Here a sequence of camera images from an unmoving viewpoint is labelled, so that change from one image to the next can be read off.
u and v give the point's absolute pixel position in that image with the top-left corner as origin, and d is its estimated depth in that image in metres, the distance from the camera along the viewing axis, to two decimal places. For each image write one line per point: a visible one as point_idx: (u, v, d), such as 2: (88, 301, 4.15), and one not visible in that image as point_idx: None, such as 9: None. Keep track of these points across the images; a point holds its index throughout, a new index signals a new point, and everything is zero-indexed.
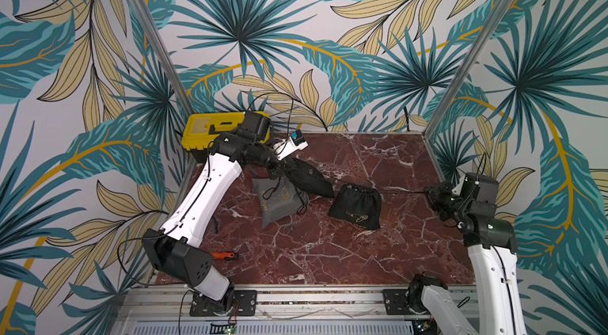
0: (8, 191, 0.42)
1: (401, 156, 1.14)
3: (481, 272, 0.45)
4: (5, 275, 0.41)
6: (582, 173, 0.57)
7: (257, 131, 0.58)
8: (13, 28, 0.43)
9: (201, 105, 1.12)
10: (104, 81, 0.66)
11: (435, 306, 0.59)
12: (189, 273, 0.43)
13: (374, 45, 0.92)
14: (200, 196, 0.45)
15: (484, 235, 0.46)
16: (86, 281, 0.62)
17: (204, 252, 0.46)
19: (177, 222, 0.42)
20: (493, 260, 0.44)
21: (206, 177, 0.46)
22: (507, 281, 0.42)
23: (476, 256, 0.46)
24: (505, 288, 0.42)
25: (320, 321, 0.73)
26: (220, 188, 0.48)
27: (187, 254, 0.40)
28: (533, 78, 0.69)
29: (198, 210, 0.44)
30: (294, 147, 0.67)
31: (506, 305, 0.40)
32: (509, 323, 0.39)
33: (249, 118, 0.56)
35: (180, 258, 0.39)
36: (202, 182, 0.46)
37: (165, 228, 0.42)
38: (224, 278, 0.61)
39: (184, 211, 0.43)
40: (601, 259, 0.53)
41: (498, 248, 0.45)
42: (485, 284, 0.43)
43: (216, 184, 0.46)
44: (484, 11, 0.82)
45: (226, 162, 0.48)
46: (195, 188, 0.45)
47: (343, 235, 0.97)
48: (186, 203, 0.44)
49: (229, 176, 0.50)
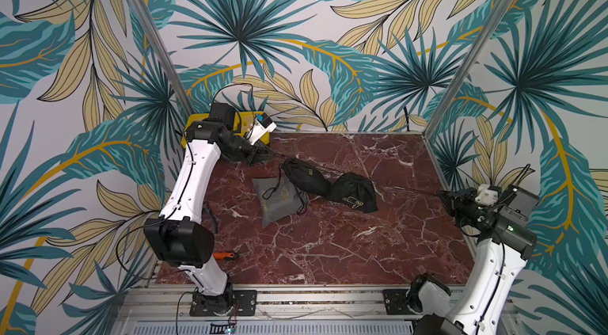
0: (8, 191, 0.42)
1: (401, 156, 1.14)
3: (479, 260, 0.46)
4: (5, 275, 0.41)
6: (582, 173, 0.57)
7: (226, 118, 0.62)
8: (14, 28, 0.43)
9: (201, 105, 1.12)
10: (104, 81, 0.66)
11: (431, 298, 0.58)
12: (199, 251, 0.46)
13: (374, 45, 0.92)
14: (191, 180, 0.47)
15: (498, 230, 0.46)
16: (86, 281, 0.62)
17: (205, 230, 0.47)
19: (175, 205, 0.44)
20: (497, 256, 0.44)
21: (190, 161, 0.49)
22: (501, 276, 0.42)
23: (482, 248, 0.47)
24: (495, 280, 0.42)
25: (320, 321, 0.73)
26: (207, 168, 0.52)
27: (193, 232, 0.43)
28: (533, 78, 0.69)
29: (191, 190, 0.46)
30: (263, 130, 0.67)
31: (488, 291, 0.41)
32: (482, 305, 0.40)
33: (216, 108, 0.60)
35: (188, 236, 0.42)
36: (188, 167, 0.48)
37: (165, 213, 0.44)
38: (224, 272, 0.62)
39: (178, 195, 0.45)
40: (601, 259, 0.53)
41: (507, 247, 0.44)
42: (476, 271, 0.45)
43: (203, 165, 0.50)
44: (484, 11, 0.82)
45: (206, 145, 0.51)
46: (184, 173, 0.47)
47: (343, 235, 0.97)
48: (179, 188, 0.46)
49: (212, 154, 0.53)
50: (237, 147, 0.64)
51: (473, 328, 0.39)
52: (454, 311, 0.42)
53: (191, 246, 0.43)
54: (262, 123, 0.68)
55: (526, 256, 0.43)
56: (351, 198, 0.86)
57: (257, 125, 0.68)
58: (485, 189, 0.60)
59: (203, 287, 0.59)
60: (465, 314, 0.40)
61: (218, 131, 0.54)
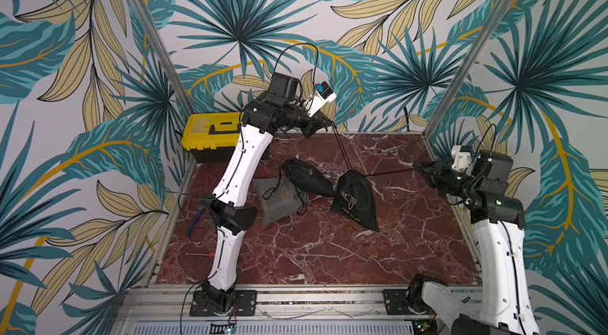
0: (8, 191, 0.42)
1: (401, 156, 1.14)
3: (487, 245, 0.44)
4: (6, 275, 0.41)
6: (582, 173, 0.57)
7: (286, 94, 0.57)
8: (14, 28, 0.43)
9: (201, 105, 1.12)
10: (104, 81, 0.66)
11: (436, 297, 0.59)
12: (241, 224, 0.55)
13: (374, 45, 0.92)
14: (241, 165, 0.51)
15: (491, 211, 0.45)
16: (86, 281, 0.62)
17: (249, 208, 0.56)
19: (224, 188, 0.51)
20: (499, 234, 0.44)
21: (241, 149, 0.51)
22: (513, 255, 0.42)
23: (483, 231, 0.46)
24: (510, 261, 0.41)
25: (320, 321, 0.73)
26: (256, 157, 0.54)
27: (236, 214, 0.51)
28: (533, 78, 0.69)
29: (239, 177, 0.51)
30: (322, 102, 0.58)
31: (511, 277, 0.40)
32: (513, 294, 0.39)
33: (276, 80, 0.54)
35: (231, 215, 0.49)
36: (238, 154, 0.51)
37: (216, 192, 0.51)
38: (235, 270, 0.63)
39: (228, 178, 0.51)
40: (601, 259, 0.53)
41: (505, 224, 0.44)
42: (489, 257, 0.43)
43: (252, 155, 0.52)
44: (484, 11, 0.82)
45: (257, 133, 0.51)
46: (234, 158, 0.51)
47: (343, 234, 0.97)
48: (229, 170, 0.51)
49: (264, 141, 0.53)
50: (296, 119, 0.62)
51: (515, 323, 0.37)
52: (489, 311, 0.40)
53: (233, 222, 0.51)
54: (321, 94, 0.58)
55: (522, 224, 0.44)
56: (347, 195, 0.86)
57: (316, 96, 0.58)
58: (457, 153, 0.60)
59: (215, 273, 0.63)
60: (502, 311, 0.38)
61: (273, 116, 0.51)
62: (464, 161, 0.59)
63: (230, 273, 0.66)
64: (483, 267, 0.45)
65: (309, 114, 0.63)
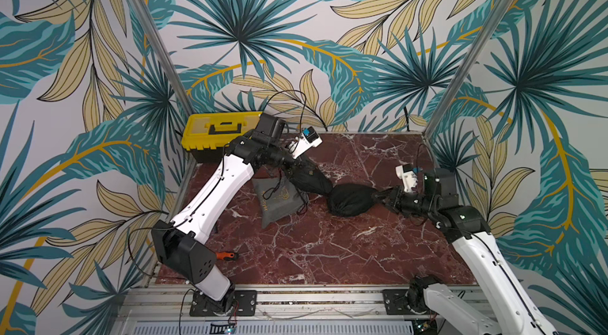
0: (8, 191, 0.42)
1: (401, 156, 1.14)
3: (473, 262, 0.47)
4: (5, 275, 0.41)
6: (582, 173, 0.57)
7: (272, 133, 0.59)
8: (13, 28, 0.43)
9: (201, 105, 1.12)
10: (104, 81, 0.66)
11: (443, 305, 0.58)
12: (193, 269, 0.43)
13: (374, 45, 0.92)
14: (212, 194, 0.46)
15: (461, 228, 0.49)
16: (86, 281, 0.62)
17: (207, 250, 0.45)
19: (188, 216, 0.43)
20: (480, 246, 0.46)
21: (218, 177, 0.48)
22: (499, 263, 0.45)
23: (465, 249, 0.48)
24: (500, 272, 0.44)
25: (320, 321, 0.73)
26: (232, 187, 0.49)
27: (193, 249, 0.41)
28: (533, 78, 0.69)
29: (207, 206, 0.45)
30: (308, 145, 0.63)
31: (509, 286, 0.42)
32: (520, 304, 0.41)
33: (264, 120, 0.57)
35: (186, 253, 0.40)
36: (214, 181, 0.47)
37: (176, 220, 0.43)
38: (225, 279, 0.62)
39: (195, 207, 0.44)
40: (600, 259, 0.53)
41: (477, 234, 0.48)
42: (482, 274, 0.45)
43: (228, 184, 0.48)
44: (484, 11, 0.82)
45: (240, 164, 0.49)
46: (207, 186, 0.47)
47: (343, 235, 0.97)
48: (198, 199, 0.45)
49: (245, 173, 0.51)
50: (279, 159, 0.62)
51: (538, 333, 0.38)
52: (510, 330, 0.40)
53: (187, 261, 0.41)
54: (307, 138, 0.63)
55: (486, 226, 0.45)
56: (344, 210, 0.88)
57: (302, 139, 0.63)
58: (402, 173, 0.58)
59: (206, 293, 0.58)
60: (523, 328, 0.39)
61: (257, 152, 0.52)
62: (412, 179, 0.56)
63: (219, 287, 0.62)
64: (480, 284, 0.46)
65: (294, 156, 0.64)
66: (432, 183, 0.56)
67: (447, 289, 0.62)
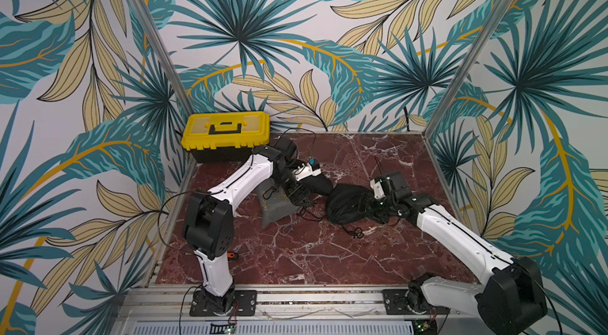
0: (8, 191, 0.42)
1: (401, 156, 1.14)
3: (435, 230, 0.54)
4: (5, 275, 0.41)
6: (582, 173, 0.57)
7: (287, 150, 0.73)
8: (13, 28, 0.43)
9: (201, 105, 1.12)
10: (103, 81, 0.66)
11: (440, 291, 0.59)
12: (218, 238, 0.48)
13: (374, 45, 0.92)
14: (243, 177, 0.55)
15: (416, 207, 0.58)
16: (86, 281, 0.62)
17: (232, 225, 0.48)
19: (222, 188, 0.51)
20: (435, 215, 0.55)
21: (249, 164, 0.58)
22: (453, 222, 0.53)
23: (424, 223, 0.56)
24: (455, 227, 0.51)
25: (320, 321, 0.73)
26: (259, 175, 0.59)
27: (225, 215, 0.47)
28: (533, 78, 0.69)
29: (239, 184, 0.53)
30: (310, 173, 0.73)
31: (465, 235, 0.49)
32: (479, 245, 0.47)
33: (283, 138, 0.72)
35: (220, 217, 0.46)
36: (245, 167, 0.57)
37: (213, 190, 0.50)
38: (229, 275, 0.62)
39: (228, 183, 0.53)
40: (601, 259, 0.53)
41: (432, 208, 0.57)
42: (444, 235, 0.52)
43: (256, 173, 0.57)
44: (484, 11, 0.82)
45: (265, 159, 0.61)
46: (240, 169, 0.56)
47: (343, 235, 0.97)
48: (231, 178, 0.54)
49: (270, 169, 0.62)
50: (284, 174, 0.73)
51: (498, 261, 0.44)
52: (481, 271, 0.44)
53: (215, 230, 0.47)
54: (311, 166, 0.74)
55: (435, 199, 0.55)
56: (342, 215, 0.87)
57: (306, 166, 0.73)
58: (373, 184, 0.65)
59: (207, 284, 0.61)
60: (485, 262, 0.44)
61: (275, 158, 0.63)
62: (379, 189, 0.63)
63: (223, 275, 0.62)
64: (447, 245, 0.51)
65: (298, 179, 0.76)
66: (386, 181, 0.67)
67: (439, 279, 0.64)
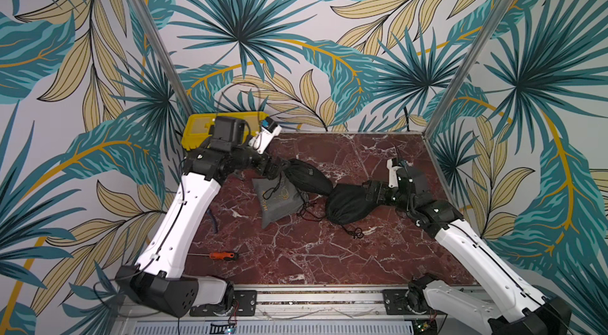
0: (8, 191, 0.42)
1: (401, 156, 1.14)
3: (457, 250, 0.49)
4: (5, 275, 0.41)
6: (582, 173, 0.57)
7: (232, 138, 0.53)
8: (13, 28, 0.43)
9: (201, 105, 1.12)
10: (104, 81, 0.66)
11: (444, 302, 0.58)
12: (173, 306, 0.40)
13: (374, 46, 0.92)
14: (177, 223, 0.41)
15: (438, 221, 0.52)
16: (86, 281, 0.62)
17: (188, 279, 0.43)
19: (153, 255, 0.39)
20: (459, 234, 0.50)
21: (180, 201, 0.43)
22: (478, 244, 0.48)
23: (446, 240, 0.50)
24: (482, 251, 0.47)
25: (319, 321, 0.73)
26: (198, 210, 0.45)
27: (167, 289, 0.37)
28: (533, 78, 0.69)
29: (174, 237, 0.40)
30: (269, 135, 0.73)
31: (492, 264, 0.45)
32: (508, 279, 0.43)
33: (222, 125, 0.50)
35: (160, 294, 0.36)
36: (177, 207, 0.43)
37: (141, 262, 0.39)
38: (220, 283, 0.63)
39: (160, 241, 0.40)
40: (600, 259, 0.53)
41: (454, 223, 0.51)
42: (467, 257, 0.47)
43: (193, 207, 0.43)
44: (484, 11, 0.82)
45: (202, 182, 0.44)
46: (172, 213, 0.42)
47: (343, 235, 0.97)
48: (162, 231, 0.41)
49: (213, 190, 0.47)
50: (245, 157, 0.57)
51: (526, 300, 0.41)
52: (505, 305, 0.42)
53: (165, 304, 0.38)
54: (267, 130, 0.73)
55: (457, 214, 0.53)
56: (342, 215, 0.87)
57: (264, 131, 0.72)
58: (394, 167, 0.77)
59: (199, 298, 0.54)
60: (516, 300, 0.41)
61: (219, 162, 0.47)
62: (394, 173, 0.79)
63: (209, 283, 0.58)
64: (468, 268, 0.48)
65: (260, 150, 0.61)
66: (408, 184, 0.58)
67: (445, 285, 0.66)
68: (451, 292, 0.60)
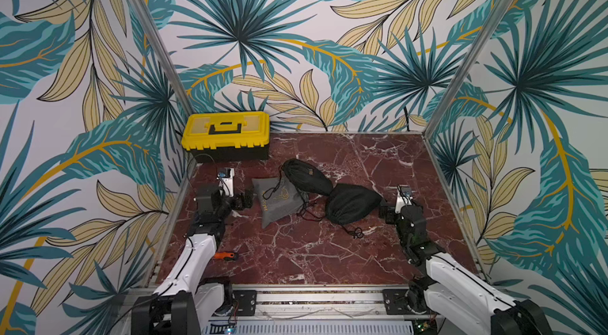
0: (8, 191, 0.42)
1: (401, 156, 1.14)
3: (442, 275, 0.56)
4: (6, 275, 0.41)
6: (582, 173, 0.57)
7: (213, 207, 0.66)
8: (14, 28, 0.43)
9: (201, 105, 1.12)
10: (104, 81, 0.66)
11: (444, 306, 0.58)
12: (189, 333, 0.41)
13: (374, 45, 0.92)
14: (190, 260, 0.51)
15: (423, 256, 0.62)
16: (86, 281, 0.62)
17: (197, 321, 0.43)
19: (171, 282, 0.45)
20: (440, 260, 0.59)
21: (191, 246, 0.55)
22: (457, 267, 0.57)
23: (433, 268, 0.59)
24: (459, 271, 0.55)
25: (319, 321, 0.73)
26: (205, 254, 0.55)
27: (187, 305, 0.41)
28: (533, 78, 0.69)
29: (188, 269, 0.48)
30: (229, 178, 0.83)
31: (467, 279, 0.53)
32: (480, 288, 0.50)
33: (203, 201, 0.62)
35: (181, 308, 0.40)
36: (188, 251, 0.53)
37: (160, 289, 0.44)
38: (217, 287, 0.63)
39: (175, 275, 0.47)
40: (600, 259, 0.53)
41: (439, 255, 0.61)
42: (451, 280, 0.54)
43: (202, 250, 0.54)
44: (484, 11, 0.82)
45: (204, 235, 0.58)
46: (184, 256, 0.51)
47: (343, 235, 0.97)
48: (176, 269, 0.48)
49: (212, 249, 0.59)
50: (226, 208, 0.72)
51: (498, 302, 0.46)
52: (484, 312, 0.46)
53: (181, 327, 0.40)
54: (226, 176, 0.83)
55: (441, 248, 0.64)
56: (342, 215, 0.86)
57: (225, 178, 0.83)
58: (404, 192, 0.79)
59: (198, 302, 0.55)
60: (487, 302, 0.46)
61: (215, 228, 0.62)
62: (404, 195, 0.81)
63: (207, 287, 0.62)
64: (457, 293, 0.53)
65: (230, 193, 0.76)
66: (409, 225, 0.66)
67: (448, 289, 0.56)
68: (454, 298, 0.60)
